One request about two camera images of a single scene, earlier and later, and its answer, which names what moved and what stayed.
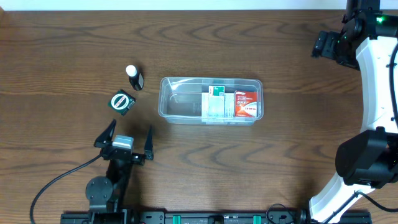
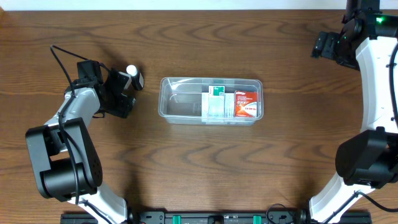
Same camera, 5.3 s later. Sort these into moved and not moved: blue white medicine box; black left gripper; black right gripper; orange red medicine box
Moved: black left gripper
Not moved: blue white medicine box; orange red medicine box; black right gripper
